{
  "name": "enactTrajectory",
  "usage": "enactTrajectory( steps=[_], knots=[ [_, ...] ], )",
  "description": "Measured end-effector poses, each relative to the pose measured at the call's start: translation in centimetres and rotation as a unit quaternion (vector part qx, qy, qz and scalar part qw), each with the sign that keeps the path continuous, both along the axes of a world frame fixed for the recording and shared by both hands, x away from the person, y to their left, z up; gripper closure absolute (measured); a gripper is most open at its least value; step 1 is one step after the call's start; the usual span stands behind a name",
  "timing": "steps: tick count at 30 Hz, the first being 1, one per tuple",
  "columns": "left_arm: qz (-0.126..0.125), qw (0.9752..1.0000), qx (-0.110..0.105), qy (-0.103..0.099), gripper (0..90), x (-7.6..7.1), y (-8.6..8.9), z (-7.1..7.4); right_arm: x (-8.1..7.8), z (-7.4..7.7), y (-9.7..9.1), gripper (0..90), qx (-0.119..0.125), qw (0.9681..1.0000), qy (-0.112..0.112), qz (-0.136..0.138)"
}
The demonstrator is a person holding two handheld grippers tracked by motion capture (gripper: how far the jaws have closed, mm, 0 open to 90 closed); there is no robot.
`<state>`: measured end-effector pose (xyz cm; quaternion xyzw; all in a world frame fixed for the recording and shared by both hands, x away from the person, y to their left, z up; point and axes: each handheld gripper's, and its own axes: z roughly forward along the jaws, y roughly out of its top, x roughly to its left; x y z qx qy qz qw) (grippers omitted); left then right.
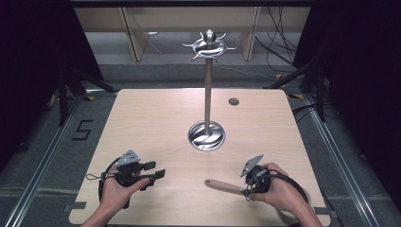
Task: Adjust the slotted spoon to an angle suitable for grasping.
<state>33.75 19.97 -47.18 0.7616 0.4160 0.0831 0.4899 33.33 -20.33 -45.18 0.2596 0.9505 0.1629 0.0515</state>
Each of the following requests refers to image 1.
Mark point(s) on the person's left hand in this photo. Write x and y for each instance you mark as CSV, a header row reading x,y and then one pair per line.
x,y
115,195

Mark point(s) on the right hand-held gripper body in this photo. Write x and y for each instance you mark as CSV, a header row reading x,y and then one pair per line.
x,y
258,179

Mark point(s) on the black curtain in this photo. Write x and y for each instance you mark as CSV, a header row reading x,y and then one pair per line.
x,y
28,63
369,78

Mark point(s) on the person's right hand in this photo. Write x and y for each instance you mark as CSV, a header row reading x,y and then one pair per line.
x,y
280,192

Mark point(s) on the light wooden shelf unit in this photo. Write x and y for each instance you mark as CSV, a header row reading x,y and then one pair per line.
x,y
135,34

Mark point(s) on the black tripod stand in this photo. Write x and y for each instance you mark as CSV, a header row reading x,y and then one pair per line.
x,y
320,91
64,94

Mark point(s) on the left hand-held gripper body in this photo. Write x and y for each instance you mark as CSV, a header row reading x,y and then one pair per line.
x,y
129,171

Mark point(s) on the silver metal utensil stand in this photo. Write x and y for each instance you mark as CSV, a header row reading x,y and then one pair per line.
x,y
207,94

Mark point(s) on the wooden spoon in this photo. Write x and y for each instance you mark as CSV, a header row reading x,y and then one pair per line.
x,y
223,186

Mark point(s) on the metal floor rail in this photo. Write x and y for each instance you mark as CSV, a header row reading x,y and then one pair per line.
x,y
41,164
340,164

